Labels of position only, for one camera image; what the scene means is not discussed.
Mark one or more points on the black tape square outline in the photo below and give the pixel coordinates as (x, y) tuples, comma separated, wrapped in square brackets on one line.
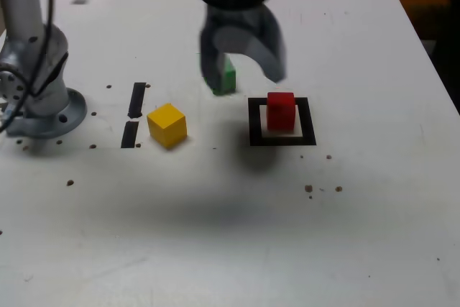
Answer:
[(253, 131)]

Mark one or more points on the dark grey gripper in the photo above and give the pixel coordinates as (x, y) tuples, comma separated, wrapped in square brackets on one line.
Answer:
[(233, 17)]

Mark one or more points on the yellow cube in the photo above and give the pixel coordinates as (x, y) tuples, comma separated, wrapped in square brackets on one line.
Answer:
[(165, 123)]

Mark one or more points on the black tape strip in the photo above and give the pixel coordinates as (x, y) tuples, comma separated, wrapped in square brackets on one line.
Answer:
[(138, 100)]

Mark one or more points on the red cube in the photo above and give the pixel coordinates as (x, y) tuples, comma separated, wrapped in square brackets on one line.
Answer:
[(280, 113)]

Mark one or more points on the green cube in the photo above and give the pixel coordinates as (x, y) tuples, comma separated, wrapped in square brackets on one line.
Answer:
[(228, 80)]

